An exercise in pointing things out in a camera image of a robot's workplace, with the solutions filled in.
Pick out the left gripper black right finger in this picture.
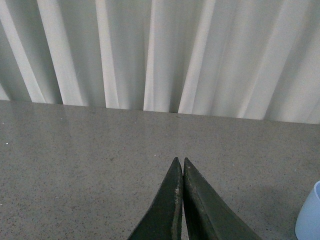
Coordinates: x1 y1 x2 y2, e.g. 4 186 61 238
183 158 260 240

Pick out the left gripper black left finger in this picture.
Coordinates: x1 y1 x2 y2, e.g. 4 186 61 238
128 157 184 240

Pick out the light blue plastic cup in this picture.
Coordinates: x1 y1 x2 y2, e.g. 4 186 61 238
295 181 320 240

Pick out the white pleated curtain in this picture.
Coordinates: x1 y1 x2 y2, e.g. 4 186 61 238
0 0 320 124

